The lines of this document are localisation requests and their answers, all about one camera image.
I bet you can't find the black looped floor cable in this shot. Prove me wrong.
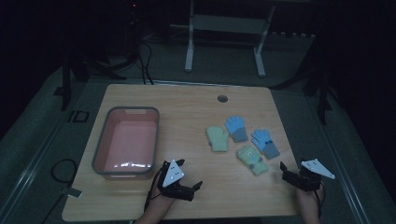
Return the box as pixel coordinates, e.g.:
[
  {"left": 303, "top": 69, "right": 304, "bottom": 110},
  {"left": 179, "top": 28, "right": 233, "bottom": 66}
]
[{"left": 50, "top": 158, "right": 78, "bottom": 185}]

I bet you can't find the black stand with cables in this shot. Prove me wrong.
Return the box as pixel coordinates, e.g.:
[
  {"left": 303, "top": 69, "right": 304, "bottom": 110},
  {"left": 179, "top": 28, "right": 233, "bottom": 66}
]
[{"left": 52, "top": 0, "right": 155, "bottom": 112}]

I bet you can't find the dark metal stand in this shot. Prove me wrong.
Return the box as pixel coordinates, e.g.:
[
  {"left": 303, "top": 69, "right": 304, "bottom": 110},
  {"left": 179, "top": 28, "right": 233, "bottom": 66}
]
[{"left": 274, "top": 59, "right": 333, "bottom": 126}]

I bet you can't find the person's right hand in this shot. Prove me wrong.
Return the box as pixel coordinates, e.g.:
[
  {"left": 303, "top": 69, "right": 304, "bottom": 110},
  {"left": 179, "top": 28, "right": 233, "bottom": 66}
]
[{"left": 295, "top": 186, "right": 324, "bottom": 215}]

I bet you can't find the gray tape piece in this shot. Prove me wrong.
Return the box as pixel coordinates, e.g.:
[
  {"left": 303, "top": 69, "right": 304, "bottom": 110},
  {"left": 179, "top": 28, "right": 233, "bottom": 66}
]
[{"left": 65, "top": 187, "right": 83, "bottom": 199}]

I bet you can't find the pink basin with gray rim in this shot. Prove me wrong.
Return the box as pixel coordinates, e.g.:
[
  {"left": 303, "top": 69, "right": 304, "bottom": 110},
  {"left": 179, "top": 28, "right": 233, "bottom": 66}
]
[{"left": 92, "top": 105, "right": 161, "bottom": 181}]

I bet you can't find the plain green mitten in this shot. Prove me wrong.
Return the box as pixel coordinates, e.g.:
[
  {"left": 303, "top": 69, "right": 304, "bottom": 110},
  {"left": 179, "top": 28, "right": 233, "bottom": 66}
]
[{"left": 205, "top": 125, "right": 230, "bottom": 153}]

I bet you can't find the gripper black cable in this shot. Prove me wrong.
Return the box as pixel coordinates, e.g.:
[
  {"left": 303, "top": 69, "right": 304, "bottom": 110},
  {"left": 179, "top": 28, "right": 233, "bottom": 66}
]
[
  {"left": 144, "top": 172, "right": 163, "bottom": 213},
  {"left": 317, "top": 181, "right": 327, "bottom": 218}
]

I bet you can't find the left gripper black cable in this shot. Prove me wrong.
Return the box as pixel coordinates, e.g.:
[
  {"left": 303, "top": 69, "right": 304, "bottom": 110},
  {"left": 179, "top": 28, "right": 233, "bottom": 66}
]
[{"left": 144, "top": 172, "right": 163, "bottom": 213}]

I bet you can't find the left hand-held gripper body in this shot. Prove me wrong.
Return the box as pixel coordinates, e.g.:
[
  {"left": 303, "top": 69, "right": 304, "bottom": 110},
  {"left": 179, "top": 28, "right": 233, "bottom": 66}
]
[{"left": 156, "top": 159, "right": 196, "bottom": 203}]

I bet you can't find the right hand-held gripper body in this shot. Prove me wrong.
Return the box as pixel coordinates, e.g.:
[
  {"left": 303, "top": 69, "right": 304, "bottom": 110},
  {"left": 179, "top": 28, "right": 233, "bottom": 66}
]
[{"left": 281, "top": 158, "right": 336, "bottom": 192}]

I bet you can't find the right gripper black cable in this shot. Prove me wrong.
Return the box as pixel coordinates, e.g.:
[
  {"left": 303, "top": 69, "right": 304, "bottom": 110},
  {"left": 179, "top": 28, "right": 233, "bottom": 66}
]
[{"left": 317, "top": 181, "right": 327, "bottom": 218}]

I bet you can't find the green mitten with print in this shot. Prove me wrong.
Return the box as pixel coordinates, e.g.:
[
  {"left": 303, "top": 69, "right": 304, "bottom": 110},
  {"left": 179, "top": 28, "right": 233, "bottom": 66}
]
[{"left": 236, "top": 145, "right": 270, "bottom": 176}]

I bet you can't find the person's left hand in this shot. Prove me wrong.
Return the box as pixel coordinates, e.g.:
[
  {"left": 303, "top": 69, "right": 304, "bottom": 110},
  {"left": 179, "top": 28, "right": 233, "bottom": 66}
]
[{"left": 145, "top": 189, "right": 176, "bottom": 217}]

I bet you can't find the plain blue glove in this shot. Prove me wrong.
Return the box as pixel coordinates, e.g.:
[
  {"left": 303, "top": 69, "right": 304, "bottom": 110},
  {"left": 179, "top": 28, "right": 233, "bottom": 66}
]
[{"left": 224, "top": 115, "right": 249, "bottom": 144}]

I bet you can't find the blue glove with print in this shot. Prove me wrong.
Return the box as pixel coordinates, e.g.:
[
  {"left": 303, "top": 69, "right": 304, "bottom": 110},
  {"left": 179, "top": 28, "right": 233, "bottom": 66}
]
[{"left": 250, "top": 128, "right": 281, "bottom": 161}]

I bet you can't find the white metal stand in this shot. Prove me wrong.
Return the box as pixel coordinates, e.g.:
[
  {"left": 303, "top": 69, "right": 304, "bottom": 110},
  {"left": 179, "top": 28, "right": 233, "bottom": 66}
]
[{"left": 184, "top": 0, "right": 277, "bottom": 78}]

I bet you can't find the power strip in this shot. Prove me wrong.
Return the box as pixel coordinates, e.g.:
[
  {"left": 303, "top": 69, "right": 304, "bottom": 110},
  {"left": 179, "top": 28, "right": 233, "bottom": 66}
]
[{"left": 270, "top": 30, "right": 316, "bottom": 39}]

